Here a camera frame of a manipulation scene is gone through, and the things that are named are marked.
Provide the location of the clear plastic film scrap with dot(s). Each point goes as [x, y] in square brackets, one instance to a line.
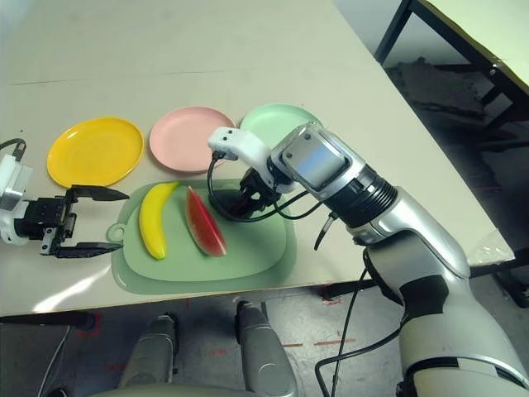
[492, 250]

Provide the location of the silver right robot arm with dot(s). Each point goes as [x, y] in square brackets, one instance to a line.
[413, 248]

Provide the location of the dark textured floor mat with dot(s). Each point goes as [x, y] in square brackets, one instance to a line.
[446, 87]

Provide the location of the red toy watermelon slice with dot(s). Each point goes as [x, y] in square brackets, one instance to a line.
[202, 227]

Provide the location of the side table with metal frame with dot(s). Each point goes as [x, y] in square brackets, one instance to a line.
[496, 25]

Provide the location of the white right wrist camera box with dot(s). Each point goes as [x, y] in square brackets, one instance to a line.
[235, 140]

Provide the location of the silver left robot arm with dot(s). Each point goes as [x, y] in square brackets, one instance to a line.
[8, 231]

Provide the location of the mint green plastic plate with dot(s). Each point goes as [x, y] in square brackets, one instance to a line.
[273, 118]

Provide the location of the yellow plastic plate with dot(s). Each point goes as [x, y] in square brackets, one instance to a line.
[95, 153]

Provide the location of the green cutting board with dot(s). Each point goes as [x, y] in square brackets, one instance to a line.
[248, 256]

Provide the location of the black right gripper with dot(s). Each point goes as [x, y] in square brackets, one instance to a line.
[258, 186]

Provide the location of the black work table frame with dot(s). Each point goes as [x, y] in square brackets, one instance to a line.
[518, 295]

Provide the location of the pink plastic plate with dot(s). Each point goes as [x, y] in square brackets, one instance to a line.
[182, 140]

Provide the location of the grey robot torso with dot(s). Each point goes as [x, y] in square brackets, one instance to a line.
[186, 393]

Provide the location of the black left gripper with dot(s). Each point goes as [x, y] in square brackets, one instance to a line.
[41, 215]

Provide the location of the yellow toy banana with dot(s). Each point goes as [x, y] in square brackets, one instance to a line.
[151, 223]

